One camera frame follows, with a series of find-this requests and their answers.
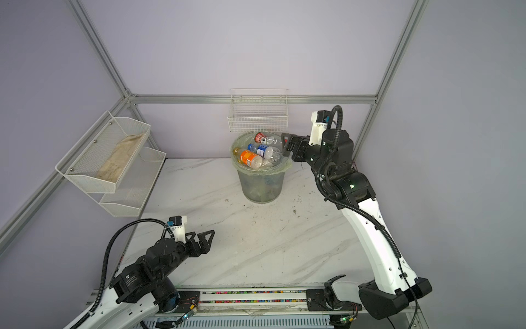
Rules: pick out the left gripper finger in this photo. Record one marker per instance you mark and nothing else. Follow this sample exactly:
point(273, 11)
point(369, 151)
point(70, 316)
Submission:
point(190, 237)
point(205, 241)

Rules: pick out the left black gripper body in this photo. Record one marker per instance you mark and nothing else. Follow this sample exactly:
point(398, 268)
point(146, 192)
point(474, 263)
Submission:
point(192, 251)

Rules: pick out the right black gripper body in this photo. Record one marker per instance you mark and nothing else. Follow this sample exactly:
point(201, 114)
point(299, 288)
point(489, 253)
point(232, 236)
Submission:
point(301, 153)

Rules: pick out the blue cap bottle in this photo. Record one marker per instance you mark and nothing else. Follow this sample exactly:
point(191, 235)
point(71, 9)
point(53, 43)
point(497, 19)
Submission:
point(269, 153)

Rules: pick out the red label crushed bottle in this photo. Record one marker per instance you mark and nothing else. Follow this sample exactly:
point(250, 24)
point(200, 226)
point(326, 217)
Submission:
point(270, 139)

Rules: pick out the orange label bottle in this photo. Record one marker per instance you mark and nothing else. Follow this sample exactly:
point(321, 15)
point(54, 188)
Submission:
point(248, 158)

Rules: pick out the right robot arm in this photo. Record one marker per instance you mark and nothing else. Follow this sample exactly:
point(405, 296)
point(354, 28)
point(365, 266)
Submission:
point(328, 150)

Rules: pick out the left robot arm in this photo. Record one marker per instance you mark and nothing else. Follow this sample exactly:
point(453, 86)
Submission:
point(144, 288)

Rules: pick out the mesh waste bin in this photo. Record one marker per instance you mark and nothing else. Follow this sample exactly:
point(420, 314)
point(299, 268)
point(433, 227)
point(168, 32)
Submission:
point(261, 188)

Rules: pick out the beige cloth in shelf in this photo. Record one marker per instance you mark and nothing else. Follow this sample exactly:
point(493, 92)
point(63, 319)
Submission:
point(114, 167)

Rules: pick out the white mesh upper shelf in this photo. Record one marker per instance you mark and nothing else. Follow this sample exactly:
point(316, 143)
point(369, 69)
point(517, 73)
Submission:
point(84, 160)

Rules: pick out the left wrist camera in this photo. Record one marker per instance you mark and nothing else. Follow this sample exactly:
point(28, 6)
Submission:
point(177, 228)

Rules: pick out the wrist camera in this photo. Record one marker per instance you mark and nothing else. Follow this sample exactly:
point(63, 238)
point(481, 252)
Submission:
point(177, 228)
point(320, 120)

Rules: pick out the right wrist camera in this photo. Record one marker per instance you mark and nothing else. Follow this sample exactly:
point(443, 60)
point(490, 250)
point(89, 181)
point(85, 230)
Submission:
point(320, 120)

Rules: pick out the white wire wall basket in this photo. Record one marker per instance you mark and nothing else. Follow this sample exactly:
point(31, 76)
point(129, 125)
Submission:
point(258, 110)

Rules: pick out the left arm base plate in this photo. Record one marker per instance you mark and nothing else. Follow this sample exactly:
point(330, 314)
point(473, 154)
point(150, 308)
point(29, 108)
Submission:
point(186, 300)

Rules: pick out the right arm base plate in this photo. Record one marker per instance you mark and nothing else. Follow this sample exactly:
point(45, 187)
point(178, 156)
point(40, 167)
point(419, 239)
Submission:
point(320, 300)

